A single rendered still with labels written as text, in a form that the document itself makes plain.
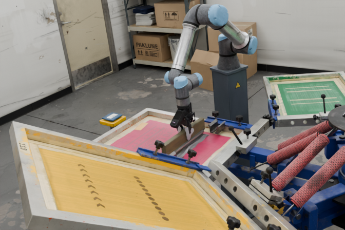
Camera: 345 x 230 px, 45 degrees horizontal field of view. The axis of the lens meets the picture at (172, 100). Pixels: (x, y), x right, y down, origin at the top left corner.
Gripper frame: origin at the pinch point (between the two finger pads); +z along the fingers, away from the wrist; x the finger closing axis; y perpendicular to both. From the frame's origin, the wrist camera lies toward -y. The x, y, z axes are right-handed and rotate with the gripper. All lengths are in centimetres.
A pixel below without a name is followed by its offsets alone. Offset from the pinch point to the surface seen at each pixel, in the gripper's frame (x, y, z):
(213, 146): -14.1, 6.8, 5.3
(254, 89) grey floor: 112, 309, 102
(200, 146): -7.6, 3.8, 5.3
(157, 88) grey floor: 243, 265, 102
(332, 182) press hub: -83, -7, 0
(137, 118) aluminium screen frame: 47.6, 13.9, 3.0
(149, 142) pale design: 22.4, -4.8, 5.3
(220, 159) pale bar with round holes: -32.4, -15.6, -3.4
